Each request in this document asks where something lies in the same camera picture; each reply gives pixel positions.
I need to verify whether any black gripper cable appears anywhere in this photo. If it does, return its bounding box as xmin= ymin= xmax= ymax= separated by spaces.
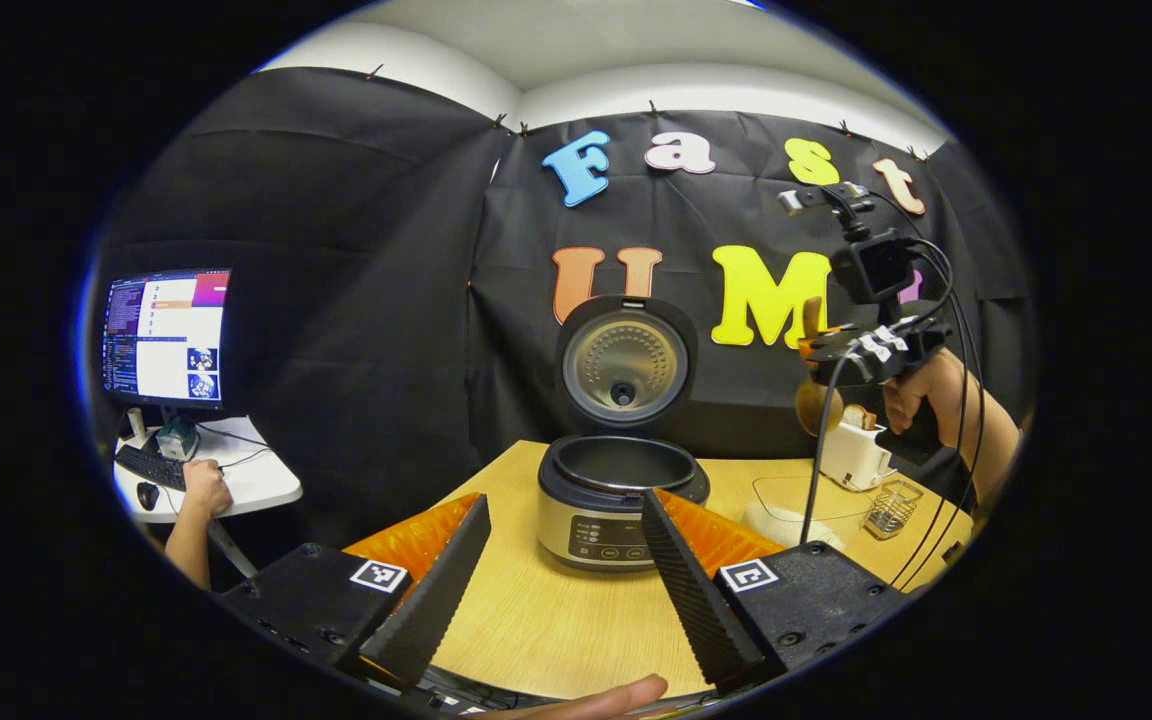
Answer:
xmin=891 ymin=235 xmax=987 ymax=593
xmin=798 ymin=340 xmax=852 ymax=549

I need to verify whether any black keyboard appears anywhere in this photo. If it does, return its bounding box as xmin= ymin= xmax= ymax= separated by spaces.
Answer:
xmin=114 ymin=444 xmax=189 ymax=493

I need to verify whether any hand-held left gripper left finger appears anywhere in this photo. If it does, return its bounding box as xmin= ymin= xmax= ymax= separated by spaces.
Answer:
xmin=219 ymin=493 xmax=493 ymax=691

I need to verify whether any metal wire chopstick holder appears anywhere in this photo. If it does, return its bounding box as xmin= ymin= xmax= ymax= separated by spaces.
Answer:
xmin=862 ymin=479 xmax=925 ymax=541

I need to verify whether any small green box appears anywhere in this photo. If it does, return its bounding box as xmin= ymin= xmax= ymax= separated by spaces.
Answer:
xmin=156 ymin=417 xmax=200 ymax=462

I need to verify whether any white side table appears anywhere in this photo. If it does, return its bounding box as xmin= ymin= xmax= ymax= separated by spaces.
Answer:
xmin=114 ymin=415 xmax=304 ymax=525

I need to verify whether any grey silver rice cooker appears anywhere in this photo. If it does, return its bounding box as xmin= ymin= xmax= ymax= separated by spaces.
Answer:
xmin=537 ymin=295 xmax=712 ymax=573

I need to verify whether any computer monitor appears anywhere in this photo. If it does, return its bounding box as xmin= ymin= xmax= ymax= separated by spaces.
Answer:
xmin=101 ymin=268 xmax=233 ymax=409

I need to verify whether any black backdrop cloth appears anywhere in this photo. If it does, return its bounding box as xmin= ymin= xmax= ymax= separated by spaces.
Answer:
xmin=86 ymin=65 xmax=1037 ymax=561

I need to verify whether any wooden spoon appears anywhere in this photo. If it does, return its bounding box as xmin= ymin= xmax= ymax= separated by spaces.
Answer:
xmin=794 ymin=296 xmax=847 ymax=438

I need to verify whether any white toaster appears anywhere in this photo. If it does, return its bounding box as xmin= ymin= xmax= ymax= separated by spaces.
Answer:
xmin=818 ymin=415 xmax=897 ymax=493

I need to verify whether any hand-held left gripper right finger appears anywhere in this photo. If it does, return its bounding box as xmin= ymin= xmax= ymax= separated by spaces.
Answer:
xmin=640 ymin=488 xmax=909 ymax=693

